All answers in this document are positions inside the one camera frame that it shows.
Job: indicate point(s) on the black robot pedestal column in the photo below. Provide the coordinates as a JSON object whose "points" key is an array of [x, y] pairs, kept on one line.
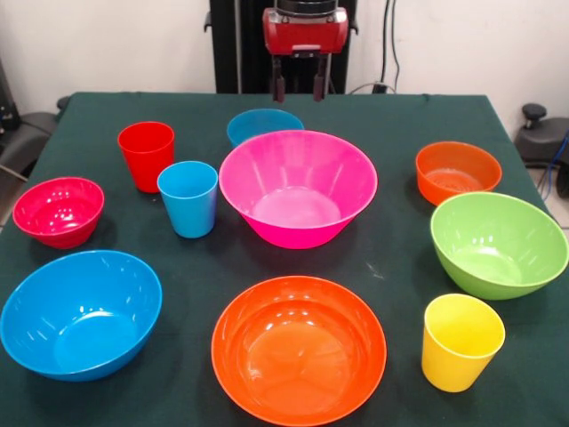
{"points": [[240, 44]]}

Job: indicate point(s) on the large blue bowl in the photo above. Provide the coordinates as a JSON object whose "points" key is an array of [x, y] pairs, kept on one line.
{"points": [[80, 320]]}

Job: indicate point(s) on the dark green tablecloth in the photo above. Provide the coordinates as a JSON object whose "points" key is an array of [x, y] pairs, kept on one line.
{"points": [[200, 267]]}

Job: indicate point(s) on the red cup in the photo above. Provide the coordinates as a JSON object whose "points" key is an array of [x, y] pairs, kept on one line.
{"points": [[144, 164]]}

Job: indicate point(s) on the small blue bowl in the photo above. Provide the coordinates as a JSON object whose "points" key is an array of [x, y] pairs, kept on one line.
{"points": [[258, 122]]}

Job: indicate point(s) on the green bowl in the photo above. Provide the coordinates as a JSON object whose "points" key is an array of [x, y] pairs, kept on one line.
{"points": [[493, 249]]}

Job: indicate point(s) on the yellow cup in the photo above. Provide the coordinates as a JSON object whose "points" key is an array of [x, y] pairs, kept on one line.
{"points": [[453, 356]]}

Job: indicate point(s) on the blue cup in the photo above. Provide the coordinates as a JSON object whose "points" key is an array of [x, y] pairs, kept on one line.
{"points": [[189, 209]]}

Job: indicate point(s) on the large pink bowl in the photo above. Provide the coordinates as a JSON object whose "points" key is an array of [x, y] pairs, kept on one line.
{"points": [[298, 191]]}

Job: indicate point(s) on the small crimson bowl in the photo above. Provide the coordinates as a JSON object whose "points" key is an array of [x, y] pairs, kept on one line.
{"points": [[58, 213]]}

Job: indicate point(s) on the large orange bowl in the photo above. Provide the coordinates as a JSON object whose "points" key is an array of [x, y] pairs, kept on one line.
{"points": [[298, 356]]}

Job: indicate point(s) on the black pedestal leg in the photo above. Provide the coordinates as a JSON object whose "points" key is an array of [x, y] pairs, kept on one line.
{"points": [[540, 142], [26, 133]]}

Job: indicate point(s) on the small orange bowl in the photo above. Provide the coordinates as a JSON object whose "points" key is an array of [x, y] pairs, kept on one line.
{"points": [[453, 169]]}

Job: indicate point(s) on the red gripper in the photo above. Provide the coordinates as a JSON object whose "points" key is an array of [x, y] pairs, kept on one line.
{"points": [[304, 31]]}

